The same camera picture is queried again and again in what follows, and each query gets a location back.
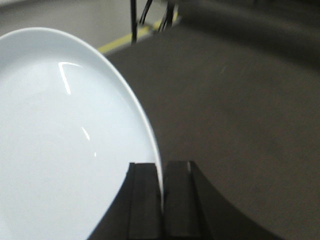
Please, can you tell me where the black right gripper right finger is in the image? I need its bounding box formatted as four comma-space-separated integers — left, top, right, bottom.
163, 161, 280, 240

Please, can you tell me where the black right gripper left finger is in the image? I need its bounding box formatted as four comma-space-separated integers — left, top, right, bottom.
88, 162, 162, 240

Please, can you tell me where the white round plate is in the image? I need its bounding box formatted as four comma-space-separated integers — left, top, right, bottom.
0, 27, 162, 240

